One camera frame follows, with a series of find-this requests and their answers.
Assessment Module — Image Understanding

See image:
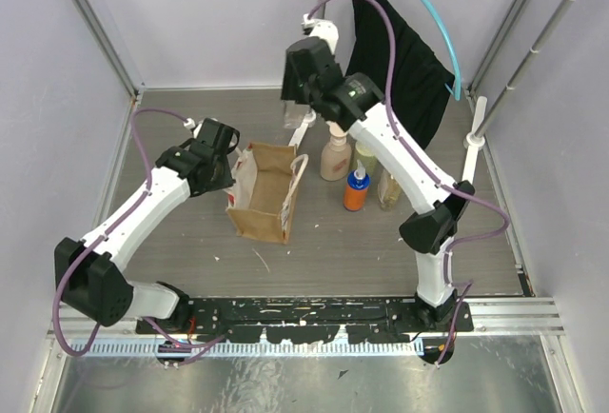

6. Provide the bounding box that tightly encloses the grey cap small bottle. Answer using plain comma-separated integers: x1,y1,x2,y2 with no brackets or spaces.
283,101,310,129

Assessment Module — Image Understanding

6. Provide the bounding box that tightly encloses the beige pump dispenser bottle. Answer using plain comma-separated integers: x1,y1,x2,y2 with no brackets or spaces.
320,122,352,182

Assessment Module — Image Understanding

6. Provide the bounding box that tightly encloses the cream round cap bottle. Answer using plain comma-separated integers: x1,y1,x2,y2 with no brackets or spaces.
351,141,378,177

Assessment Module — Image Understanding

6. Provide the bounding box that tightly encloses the orange bottle blue cap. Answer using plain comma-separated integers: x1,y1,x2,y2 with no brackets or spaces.
344,162,370,211

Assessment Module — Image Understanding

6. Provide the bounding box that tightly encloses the clear amber liquid bottle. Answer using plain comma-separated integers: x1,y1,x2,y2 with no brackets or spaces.
377,168,402,211

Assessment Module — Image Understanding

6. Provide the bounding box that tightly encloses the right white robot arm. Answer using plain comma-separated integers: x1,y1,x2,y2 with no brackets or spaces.
282,36,475,331

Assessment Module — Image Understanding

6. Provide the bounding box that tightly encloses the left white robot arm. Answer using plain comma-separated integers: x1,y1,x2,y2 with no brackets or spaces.
54,118,240,333

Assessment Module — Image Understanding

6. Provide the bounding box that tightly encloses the black hanging cloth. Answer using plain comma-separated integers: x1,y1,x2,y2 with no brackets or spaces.
346,0,454,148

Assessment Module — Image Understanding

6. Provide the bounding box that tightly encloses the blue clothes hanger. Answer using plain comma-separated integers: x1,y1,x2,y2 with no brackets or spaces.
419,0,462,101

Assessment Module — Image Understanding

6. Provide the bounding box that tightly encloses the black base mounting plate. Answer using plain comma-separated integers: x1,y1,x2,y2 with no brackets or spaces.
155,297,474,344

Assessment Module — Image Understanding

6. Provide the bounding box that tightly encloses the silver clothes rack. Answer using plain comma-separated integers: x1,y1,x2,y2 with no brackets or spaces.
286,0,603,195

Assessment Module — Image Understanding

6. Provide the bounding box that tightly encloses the aluminium frame rail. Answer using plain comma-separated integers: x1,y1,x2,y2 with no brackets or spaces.
59,296,565,339

